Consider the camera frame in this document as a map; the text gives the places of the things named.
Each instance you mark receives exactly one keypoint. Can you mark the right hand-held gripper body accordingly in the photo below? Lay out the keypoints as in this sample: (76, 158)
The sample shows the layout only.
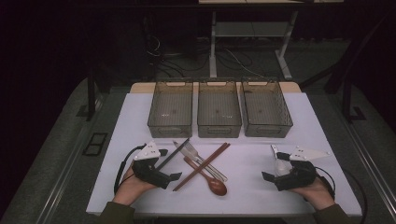
(299, 177)

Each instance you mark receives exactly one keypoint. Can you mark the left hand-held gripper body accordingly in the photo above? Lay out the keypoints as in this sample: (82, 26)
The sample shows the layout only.
(149, 172)

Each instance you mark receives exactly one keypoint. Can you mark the translucent grey plastic bin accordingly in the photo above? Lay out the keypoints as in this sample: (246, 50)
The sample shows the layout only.
(219, 109)
(171, 109)
(266, 109)

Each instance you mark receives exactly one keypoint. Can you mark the person's left hand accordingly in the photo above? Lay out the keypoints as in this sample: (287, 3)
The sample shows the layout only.
(130, 189)

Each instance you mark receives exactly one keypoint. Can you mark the person's right hand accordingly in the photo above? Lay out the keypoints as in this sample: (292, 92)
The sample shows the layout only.
(317, 194)

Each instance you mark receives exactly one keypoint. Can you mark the silver fork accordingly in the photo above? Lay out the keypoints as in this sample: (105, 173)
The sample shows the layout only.
(180, 147)

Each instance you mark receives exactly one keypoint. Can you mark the white table mat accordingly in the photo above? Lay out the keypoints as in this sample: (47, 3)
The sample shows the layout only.
(249, 193)

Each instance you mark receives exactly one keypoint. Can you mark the brown wooden spoon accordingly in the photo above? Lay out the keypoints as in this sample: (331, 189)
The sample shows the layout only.
(218, 187)

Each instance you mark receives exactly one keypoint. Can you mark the black metal stand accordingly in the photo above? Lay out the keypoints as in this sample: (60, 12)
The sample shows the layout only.
(346, 99)
(91, 93)

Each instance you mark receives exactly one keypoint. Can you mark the black slanted pole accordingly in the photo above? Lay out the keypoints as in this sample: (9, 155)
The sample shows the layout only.
(342, 74)

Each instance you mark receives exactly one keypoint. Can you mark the white metal-framed desk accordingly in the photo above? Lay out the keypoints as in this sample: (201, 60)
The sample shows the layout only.
(213, 46)

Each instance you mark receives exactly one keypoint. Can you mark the black rectangular floor frame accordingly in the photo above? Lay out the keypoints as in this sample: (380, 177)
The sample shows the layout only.
(99, 134)

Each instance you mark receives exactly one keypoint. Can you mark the metal floor rail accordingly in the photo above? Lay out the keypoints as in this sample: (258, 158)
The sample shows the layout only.
(67, 172)
(372, 161)

